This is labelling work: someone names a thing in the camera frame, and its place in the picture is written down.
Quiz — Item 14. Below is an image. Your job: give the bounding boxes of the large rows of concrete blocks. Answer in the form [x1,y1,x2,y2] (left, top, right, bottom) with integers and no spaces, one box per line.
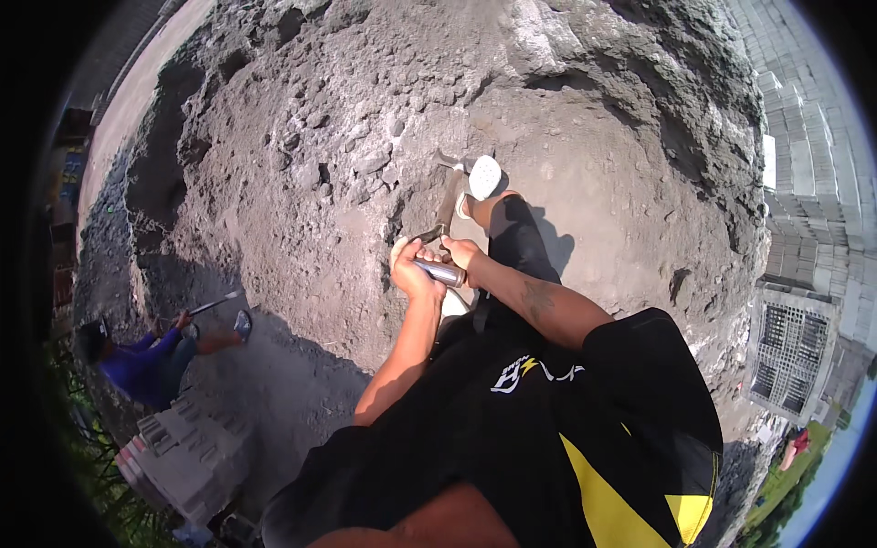
[725,0,877,347]

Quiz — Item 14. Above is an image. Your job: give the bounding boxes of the person's legs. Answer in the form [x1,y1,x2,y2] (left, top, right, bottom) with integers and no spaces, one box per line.
[438,154,571,337]

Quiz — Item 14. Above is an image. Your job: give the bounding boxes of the person's right hand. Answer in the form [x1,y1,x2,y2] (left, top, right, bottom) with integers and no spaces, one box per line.
[440,235,491,289]

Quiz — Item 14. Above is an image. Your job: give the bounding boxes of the person's left hand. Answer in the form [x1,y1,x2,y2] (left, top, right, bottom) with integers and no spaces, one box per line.
[389,236,449,303]

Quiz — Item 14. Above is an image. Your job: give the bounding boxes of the small stack of concrete blocks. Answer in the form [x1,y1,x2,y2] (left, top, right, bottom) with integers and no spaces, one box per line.
[113,396,256,530]

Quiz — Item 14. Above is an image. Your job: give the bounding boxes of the grey metal block machine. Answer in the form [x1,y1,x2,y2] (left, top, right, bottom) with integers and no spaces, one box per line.
[743,283,845,427]

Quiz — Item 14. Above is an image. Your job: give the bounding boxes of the shovel with metal grip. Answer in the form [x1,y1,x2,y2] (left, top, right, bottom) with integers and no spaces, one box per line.
[410,147,497,289]

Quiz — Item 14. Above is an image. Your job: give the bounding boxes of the green plants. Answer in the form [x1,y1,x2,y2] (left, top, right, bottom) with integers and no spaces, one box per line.
[47,334,175,548]

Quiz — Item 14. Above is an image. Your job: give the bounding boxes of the person's body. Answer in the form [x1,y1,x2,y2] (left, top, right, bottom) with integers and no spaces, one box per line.
[259,307,725,548]

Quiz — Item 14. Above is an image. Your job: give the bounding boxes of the grey sand heap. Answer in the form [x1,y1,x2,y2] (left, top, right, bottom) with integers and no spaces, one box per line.
[123,0,773,419]

